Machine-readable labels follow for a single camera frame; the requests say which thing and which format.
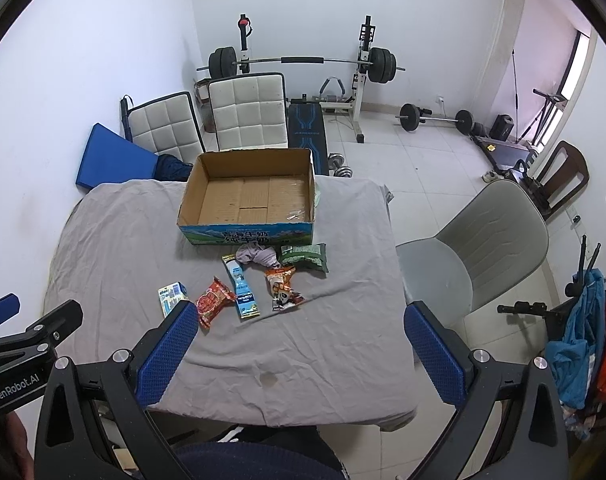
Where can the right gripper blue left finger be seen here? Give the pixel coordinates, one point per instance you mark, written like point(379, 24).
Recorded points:
point(72, 443)

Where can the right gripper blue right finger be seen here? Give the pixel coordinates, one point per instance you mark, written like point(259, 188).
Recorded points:
point(530, 442)

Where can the white blue tissue pack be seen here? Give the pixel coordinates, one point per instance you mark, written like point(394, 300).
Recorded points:
point(171, 295)

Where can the red snack packet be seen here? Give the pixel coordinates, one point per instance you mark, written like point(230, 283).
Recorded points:
point(216, 297)

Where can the long blue snack sachet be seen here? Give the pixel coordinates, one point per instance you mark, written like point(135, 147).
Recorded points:
point(245, 301)

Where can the orange snack packet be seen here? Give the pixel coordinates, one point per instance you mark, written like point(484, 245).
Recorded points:
point(283, 295)

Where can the green snack packet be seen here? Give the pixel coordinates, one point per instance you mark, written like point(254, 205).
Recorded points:
point(312, 257)

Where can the blue cloth bag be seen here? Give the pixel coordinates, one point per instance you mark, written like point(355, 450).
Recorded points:
point(578, 354)

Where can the person's dark blue clothing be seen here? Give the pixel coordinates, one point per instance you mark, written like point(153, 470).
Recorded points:
point(264, 453)

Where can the blue foam mat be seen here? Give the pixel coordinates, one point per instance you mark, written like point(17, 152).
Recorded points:
point(109, 158)

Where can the dark blue garment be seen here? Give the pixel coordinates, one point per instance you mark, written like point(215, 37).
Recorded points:
point(170, 168)

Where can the grey shell chair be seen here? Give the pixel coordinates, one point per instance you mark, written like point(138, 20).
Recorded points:
point(497, 241)

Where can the left white quilted chair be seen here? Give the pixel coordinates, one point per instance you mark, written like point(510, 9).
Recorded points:
point(163, 126)

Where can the white quilted chair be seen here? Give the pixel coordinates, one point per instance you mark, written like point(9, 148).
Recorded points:
point(249, 112)
point(163, 126)

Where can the grey table cloth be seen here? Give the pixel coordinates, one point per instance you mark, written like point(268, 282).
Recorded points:
point(340, 358)

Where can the open cardboard box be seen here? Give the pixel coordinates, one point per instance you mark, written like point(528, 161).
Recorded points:
point(241, 196)

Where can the dark wooden chair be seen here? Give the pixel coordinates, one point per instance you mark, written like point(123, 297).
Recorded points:
point(563, 177)

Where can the treadmill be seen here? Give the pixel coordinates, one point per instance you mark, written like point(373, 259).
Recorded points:
point(503, 155)

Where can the right white quilted chair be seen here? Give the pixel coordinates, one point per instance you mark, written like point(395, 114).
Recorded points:
point(249, 112)

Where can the black speaker box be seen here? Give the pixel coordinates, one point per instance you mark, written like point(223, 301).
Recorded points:
point(502, 127)

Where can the barbell on rack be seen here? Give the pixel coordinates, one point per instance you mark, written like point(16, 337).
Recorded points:
point(380, 66)

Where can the black blue weight bench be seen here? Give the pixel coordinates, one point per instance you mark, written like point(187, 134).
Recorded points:
point(306, 129)

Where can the chrome dumbbell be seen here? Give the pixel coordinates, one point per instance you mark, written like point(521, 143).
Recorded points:
point(338, 167)

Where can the floor barbell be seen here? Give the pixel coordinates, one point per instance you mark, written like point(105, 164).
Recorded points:
point(411, 117)

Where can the white squat rack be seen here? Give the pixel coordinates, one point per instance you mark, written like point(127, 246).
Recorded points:
point(354, 102)

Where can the grey pull handle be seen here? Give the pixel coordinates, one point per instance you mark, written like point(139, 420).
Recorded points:
point(332, 90)

